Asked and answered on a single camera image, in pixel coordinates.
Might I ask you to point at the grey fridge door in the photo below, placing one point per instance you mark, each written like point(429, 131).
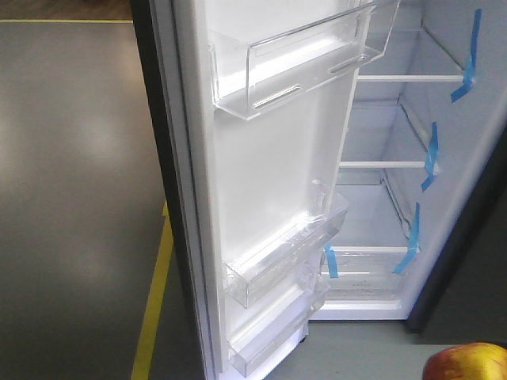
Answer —
point(230, 182)

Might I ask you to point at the red yellow apple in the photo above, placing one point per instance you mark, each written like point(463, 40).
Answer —
point(467, 361)

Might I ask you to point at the grey fridge body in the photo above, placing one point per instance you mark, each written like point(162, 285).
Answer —
point(427, 120)

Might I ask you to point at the clear middle door bin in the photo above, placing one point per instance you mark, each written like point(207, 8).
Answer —
point(251, 276)

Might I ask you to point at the clear door bin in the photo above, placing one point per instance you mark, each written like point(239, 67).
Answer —
point(253, 343)
point(265, 53)
point(251, 276)

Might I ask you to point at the clear crisper drawer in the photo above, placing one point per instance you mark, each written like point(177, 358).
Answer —
point(363, 276)

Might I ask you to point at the clear lower door bin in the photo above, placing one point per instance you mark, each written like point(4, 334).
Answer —
point(253, 343)

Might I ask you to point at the clear upper door bin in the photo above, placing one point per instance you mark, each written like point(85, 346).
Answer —
point(265, 53)

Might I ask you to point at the yellow floor tape line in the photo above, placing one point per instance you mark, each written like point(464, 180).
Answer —
point(83, 251)

